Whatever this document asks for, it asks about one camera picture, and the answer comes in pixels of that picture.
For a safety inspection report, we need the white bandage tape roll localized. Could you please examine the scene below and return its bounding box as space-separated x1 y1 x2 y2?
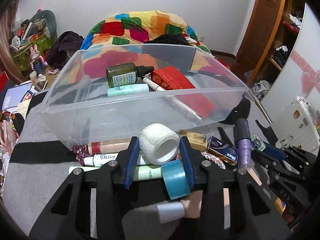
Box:
139 123 180 165

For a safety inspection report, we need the brown wooden block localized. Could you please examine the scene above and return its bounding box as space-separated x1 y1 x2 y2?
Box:
177 130 208 152

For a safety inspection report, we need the white green box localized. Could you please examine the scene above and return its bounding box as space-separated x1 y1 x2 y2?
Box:
68 165 163 182

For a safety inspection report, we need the green square packet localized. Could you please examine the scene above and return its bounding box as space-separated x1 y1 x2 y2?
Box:
251 134 266 152

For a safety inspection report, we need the blue tape roll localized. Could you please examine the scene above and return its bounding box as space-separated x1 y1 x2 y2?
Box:
161 160 190 200

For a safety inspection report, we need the white suitcase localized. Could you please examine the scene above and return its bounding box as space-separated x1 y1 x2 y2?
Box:
271 96 319 153

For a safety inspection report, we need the red beige tube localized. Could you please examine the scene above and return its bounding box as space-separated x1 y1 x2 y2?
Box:
88 139 131 155

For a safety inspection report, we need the white green tube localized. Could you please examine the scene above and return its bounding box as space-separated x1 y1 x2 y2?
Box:
84 153 151 167

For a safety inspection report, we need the purple black bottle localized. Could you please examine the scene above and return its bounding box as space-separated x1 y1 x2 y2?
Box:
235 118 252 168

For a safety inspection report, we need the blue Max box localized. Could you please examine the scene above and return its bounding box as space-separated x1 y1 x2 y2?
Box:
206 136 238 166

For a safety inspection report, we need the beige foundation bottle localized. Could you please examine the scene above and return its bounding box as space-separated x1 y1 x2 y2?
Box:
156 191 203 224

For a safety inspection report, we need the red flat box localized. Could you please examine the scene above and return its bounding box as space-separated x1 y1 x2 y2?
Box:
150 65 216 119

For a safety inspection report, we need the clear plastic storage bin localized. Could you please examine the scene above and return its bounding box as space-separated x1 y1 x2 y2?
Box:
40 44 248 148

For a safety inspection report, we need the mint green tube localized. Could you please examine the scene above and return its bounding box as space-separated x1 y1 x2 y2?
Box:
107 83 149 97

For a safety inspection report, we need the dark green dropper bottle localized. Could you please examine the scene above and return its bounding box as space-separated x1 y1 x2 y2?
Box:
106 62 155 88

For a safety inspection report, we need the black clothing on bed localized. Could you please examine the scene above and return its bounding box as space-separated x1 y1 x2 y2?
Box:
144 34 190 46

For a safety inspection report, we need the colorful patchwork blanket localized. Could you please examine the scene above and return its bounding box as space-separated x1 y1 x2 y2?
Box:
80 10 230 75

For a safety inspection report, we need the wooden shelf unit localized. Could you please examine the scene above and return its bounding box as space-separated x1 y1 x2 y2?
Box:
247 0 305 86

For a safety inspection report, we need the white notebook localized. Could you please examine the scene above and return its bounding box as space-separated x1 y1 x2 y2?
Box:
1 82 32 112

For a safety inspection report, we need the dark purple clothes pile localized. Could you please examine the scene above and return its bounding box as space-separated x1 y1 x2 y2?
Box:
46 31 84 69

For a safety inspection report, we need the bunny figurine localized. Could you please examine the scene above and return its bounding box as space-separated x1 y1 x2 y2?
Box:
30 44 48 75

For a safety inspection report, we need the wooden door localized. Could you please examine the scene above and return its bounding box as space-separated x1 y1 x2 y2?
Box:
236 0 281 71

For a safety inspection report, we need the red box on desk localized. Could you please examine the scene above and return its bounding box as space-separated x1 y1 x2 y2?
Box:
0 72 9 92

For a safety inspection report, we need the green box with clutter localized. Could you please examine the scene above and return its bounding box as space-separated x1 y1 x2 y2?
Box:
12 22 57 72

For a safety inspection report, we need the grey neck pillow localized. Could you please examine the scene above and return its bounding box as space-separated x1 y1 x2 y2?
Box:
30 10 57 40

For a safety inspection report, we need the pink white braided rope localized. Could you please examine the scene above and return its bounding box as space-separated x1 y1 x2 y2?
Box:
72 143 226 170

